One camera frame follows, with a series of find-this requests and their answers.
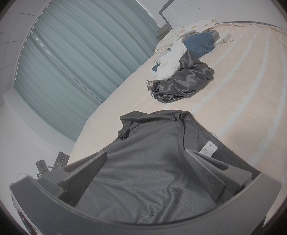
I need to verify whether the white printed pillow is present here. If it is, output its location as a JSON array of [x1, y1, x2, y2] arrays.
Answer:
[[154, 19, 217, 53]]

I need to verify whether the grey bedside table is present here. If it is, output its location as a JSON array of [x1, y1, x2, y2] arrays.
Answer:
[[158, 25, 171, 38]]

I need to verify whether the bed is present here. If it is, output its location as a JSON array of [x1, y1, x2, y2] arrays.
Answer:
[[69, 0, 287, 195]]

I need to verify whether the black T-shirt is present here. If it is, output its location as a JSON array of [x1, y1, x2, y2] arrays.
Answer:
[[76, 110, 262, 224]]

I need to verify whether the blue-green curtain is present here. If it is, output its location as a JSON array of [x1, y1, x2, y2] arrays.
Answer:
[[30, 0, 164, 102], [13, 32, 102, 143]]

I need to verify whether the pile of clothes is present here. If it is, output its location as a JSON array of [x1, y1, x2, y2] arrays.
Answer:
[[152, 30, 234, 80]]

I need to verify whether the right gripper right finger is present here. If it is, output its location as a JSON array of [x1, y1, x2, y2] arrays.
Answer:
[[184, 149, 253, 207]]

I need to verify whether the black satin garment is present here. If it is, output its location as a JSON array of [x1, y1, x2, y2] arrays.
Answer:
[[146, 50, 215, 104]]

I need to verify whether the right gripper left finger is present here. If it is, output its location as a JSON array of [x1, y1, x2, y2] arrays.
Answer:
[[37, 151, 108, 207]]

